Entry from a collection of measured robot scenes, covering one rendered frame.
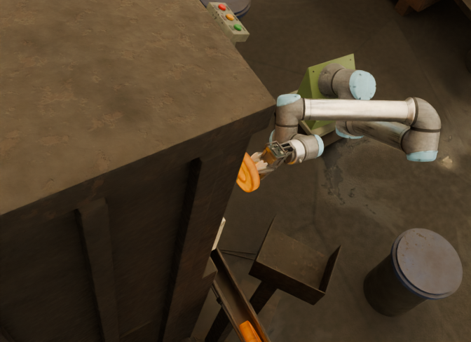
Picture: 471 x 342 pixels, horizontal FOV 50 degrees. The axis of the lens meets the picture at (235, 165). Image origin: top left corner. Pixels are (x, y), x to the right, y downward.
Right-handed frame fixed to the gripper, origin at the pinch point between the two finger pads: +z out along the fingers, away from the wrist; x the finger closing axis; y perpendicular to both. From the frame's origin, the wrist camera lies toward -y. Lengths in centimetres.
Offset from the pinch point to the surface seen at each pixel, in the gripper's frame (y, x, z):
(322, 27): -38, -109, -168
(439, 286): -22, 68, -74
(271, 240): -21.8, 21.5, -10.3
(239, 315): -29, 39, 14
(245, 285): -79, 20, -30
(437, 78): -24, -39, -215
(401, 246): -22, 46, -71
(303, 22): -41, -118, -159
